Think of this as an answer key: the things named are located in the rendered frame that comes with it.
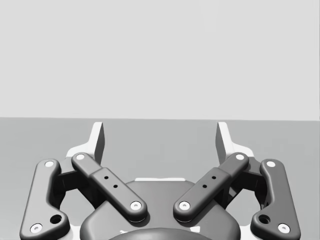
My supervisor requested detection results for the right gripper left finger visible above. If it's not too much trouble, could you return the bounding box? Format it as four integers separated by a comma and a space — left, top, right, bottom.
19, 121, 149, 240

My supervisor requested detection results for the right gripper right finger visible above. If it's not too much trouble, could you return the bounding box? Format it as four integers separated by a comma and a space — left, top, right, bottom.
172, 121, 302, 240

